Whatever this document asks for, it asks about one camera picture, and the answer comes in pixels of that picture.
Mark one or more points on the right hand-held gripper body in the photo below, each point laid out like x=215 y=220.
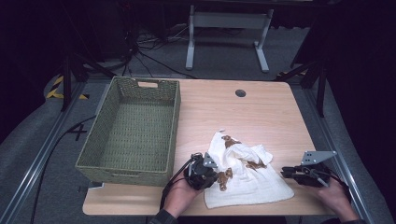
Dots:
x=314 y=174

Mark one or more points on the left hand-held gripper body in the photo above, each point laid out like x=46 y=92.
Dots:
x=199 y=172

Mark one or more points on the white towel with brown print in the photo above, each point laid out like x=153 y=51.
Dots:
x=249 y=183

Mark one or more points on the green woven basket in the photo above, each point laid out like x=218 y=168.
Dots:
x=137 y=130

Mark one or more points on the person's left hand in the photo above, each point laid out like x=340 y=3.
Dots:
x=180 y=197

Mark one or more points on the person's right hand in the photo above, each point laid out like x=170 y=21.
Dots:
x=336 y=199

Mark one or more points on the black tripod stand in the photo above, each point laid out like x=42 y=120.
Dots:
x=67 y=81
x=320 y=87

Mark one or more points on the dark round table grommet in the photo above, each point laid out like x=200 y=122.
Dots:
x=240 y=93

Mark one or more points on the yellow black floor tape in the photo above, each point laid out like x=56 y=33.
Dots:
x=53 y=91

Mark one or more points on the aluminium floor rail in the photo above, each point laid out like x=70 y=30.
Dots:
x=339 y=149
x=34 y=168

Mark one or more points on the grey metal table frame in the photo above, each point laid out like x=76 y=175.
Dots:
x=229 y=20

